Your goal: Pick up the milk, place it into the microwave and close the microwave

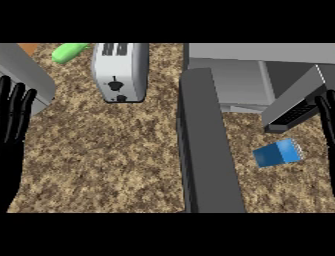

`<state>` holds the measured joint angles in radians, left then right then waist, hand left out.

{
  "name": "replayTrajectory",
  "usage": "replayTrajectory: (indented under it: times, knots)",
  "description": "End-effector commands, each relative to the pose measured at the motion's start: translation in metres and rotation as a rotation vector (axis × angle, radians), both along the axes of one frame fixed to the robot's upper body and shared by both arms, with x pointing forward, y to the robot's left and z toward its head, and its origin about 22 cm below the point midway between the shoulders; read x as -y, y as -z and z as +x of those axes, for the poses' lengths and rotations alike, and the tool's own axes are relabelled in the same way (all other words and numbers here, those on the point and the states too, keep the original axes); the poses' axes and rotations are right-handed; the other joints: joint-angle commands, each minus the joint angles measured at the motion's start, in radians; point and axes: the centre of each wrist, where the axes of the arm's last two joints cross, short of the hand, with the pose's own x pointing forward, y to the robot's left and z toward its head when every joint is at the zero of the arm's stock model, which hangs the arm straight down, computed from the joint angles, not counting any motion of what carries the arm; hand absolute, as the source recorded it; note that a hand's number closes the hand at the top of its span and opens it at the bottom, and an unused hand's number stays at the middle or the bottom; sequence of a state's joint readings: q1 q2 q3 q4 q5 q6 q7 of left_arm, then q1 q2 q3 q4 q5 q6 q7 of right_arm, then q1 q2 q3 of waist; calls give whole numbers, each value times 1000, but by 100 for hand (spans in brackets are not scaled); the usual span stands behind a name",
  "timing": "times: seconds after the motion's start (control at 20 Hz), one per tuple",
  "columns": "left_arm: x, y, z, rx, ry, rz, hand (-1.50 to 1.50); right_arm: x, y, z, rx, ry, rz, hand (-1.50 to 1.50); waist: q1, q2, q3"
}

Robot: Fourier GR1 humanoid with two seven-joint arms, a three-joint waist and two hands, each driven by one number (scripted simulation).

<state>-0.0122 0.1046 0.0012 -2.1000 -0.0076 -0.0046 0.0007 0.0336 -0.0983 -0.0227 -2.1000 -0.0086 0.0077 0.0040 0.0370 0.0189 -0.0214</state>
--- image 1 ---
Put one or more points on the dark grey microwave door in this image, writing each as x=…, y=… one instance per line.
x=209, y=143

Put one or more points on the green vegetable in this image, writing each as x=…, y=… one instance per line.
x=68, y=52

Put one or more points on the silver toaster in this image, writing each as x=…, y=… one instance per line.
x=122, y=71

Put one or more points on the grey microwave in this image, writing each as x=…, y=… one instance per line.
x=268, y=80

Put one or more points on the blue milk carton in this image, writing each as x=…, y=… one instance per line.
x=279, y=156

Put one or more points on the grey appliance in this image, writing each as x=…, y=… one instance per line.
x=13, y=73

